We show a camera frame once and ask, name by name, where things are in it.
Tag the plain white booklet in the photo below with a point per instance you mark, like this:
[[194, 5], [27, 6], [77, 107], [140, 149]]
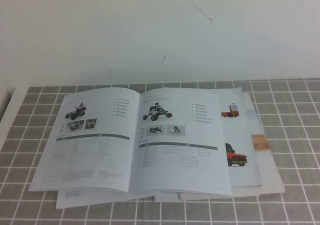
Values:
[[165, 197]]

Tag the brochure with orange trucks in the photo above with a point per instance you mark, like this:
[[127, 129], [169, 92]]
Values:
[[240, 135]]

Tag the brochure with brown photo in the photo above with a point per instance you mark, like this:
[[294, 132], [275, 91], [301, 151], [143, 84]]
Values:
[[260, 142]]

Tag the white booklet with contact text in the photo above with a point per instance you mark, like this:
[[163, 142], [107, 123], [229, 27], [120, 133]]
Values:
[[75, 200]]

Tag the white product catalogue book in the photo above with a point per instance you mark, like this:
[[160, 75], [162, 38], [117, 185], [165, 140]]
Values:
[[100, 147]]

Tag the grey checkered tablecloth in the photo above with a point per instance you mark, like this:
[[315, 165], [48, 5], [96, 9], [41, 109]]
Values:
[[287, 125]]

